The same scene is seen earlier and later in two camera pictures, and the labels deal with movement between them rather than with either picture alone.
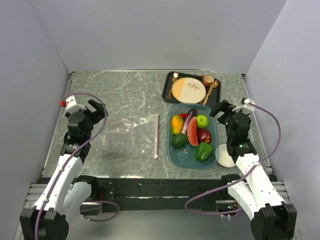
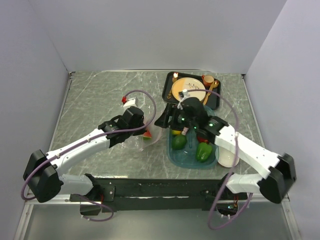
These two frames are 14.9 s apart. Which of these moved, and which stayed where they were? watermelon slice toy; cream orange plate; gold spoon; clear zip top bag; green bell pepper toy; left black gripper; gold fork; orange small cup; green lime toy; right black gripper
Moved: left black gripper; clear zip top bag; right black gripper; watermelon slice toy
Stayed: green lime toy; cream orange plate; orange small cup; green bell pepper toy; gold spoon; gold fork
